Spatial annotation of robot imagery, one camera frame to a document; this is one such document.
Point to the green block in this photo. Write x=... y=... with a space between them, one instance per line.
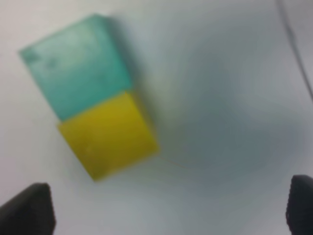
x=78 y=66

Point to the yellow block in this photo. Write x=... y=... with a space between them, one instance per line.
x=110 y=136

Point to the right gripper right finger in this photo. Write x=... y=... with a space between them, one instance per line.
x=299 y=211

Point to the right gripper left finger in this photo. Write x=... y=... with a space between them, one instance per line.
x=30 y=212

